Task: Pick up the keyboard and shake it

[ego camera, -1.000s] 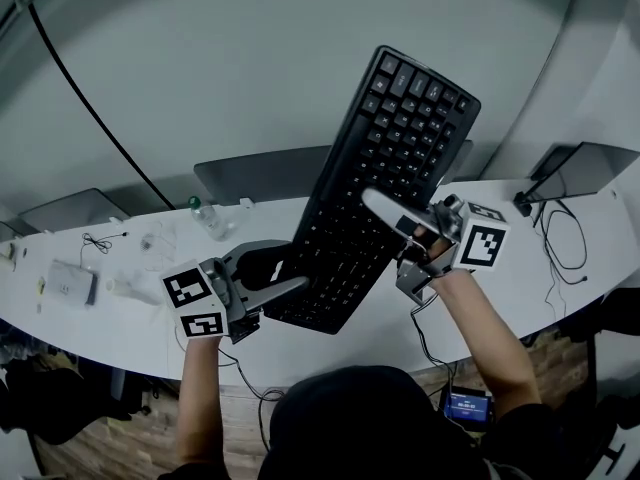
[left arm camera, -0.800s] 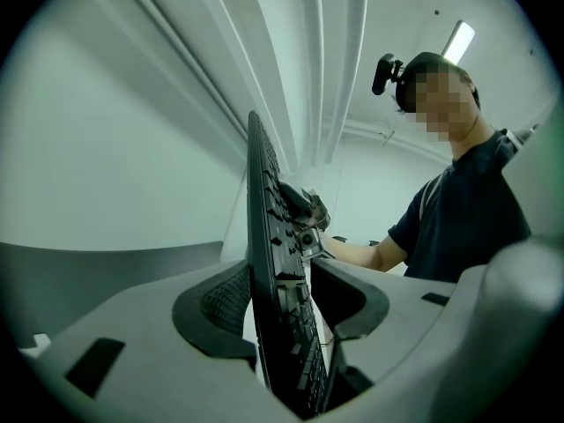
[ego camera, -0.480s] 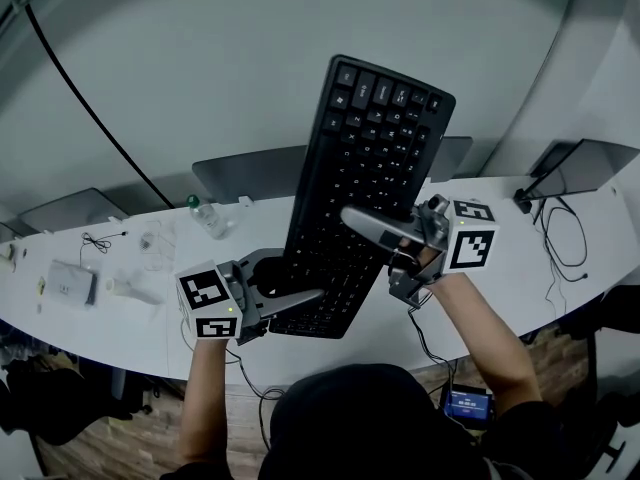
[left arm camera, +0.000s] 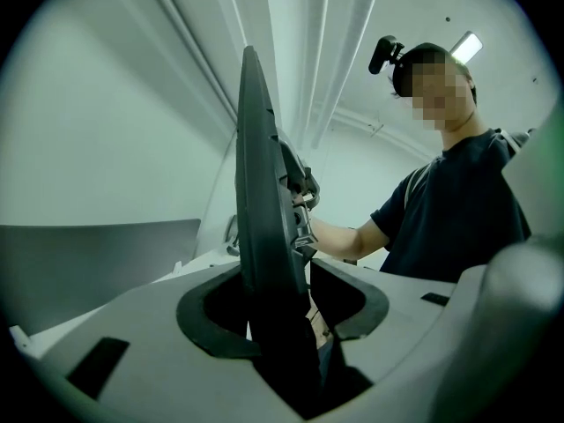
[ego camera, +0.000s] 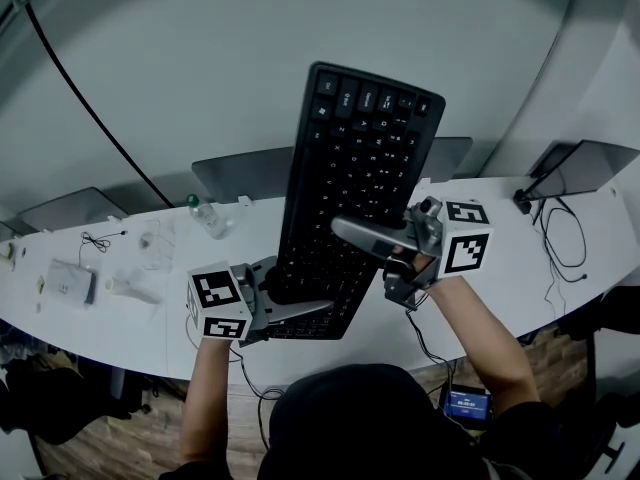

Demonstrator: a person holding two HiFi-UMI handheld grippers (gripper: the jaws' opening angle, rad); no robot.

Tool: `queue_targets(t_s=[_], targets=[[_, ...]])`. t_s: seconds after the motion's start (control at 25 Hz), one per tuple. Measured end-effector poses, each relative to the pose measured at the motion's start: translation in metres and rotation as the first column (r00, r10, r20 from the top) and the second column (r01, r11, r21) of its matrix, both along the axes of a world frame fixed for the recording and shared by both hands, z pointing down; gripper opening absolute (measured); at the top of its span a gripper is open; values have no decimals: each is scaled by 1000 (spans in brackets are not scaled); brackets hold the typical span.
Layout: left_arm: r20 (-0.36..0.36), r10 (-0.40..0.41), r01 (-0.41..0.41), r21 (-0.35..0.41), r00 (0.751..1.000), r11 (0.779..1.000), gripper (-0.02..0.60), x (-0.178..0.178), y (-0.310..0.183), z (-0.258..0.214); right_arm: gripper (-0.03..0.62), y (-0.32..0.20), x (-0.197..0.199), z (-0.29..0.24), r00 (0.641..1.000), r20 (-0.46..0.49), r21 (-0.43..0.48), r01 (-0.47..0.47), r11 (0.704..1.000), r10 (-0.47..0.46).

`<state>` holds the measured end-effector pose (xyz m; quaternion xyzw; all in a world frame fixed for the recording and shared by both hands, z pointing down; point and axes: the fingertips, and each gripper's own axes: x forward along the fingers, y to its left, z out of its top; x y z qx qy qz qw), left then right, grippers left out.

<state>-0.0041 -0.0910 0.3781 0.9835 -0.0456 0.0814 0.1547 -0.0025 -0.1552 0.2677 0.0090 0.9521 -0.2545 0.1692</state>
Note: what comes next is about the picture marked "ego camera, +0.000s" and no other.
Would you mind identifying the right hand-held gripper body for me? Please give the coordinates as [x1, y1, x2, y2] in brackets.
[404, 196, 495, 280]

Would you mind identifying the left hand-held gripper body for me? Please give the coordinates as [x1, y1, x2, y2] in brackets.
[186, 259, 275, 348]

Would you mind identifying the black keyboard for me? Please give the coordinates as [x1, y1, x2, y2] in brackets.
[276, 61, 447, 341]

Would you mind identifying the person's right forearm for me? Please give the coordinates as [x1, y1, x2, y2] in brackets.
[425, 273, 542, 419]

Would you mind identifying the person's left forearm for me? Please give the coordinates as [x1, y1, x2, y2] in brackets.
[178, 336, 237, 465]

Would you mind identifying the person's right hand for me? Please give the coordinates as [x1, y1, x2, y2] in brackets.
[391, 246, 442, 278]

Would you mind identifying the clear bottle green cap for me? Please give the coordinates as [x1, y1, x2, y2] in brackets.
[185, 193, 234, 241]

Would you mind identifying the clear plastic bag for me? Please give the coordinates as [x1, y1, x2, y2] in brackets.
[136, 217, 179, 272]

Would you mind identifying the white wrapped tube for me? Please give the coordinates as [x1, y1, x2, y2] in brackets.
[103, 274, 165, 306]

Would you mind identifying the grey monitor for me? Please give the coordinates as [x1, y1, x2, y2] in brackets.
[191, 136, 474, 205]
[17, 186, 132, 235]

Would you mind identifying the dark monitor with stand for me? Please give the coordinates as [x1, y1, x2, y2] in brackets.
[513, 139, 640, 215]

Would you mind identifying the small blue screen device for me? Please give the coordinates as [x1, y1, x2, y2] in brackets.
[439, 385, 495, 433]

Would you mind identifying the small grey box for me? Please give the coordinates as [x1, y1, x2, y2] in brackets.
[46, 258, 99, 306]

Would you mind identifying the black office chair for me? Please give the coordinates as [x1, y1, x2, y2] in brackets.
[0, 350, 154, 447]
[549, 282, 640, 477]

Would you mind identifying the right hand-held gripper cable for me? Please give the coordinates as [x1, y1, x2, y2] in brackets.
[403, 307, 459, 394]

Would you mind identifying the hand-held gripper cable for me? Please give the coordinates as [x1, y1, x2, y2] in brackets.
[185, 312, 287, 444]
[403, 307, 459, 394]

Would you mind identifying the left hand-held gripper cable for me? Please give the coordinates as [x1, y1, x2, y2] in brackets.
[185, 312, 287, 444]

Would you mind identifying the long black looped cable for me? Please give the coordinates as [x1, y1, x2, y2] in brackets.
[533, 201, 590, 320]

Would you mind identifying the thin black coiled cable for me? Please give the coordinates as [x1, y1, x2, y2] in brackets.
[79, 229, 129, 255]

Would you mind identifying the black wall cable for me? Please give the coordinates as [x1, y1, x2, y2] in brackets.
[24, 2, 177, 209]

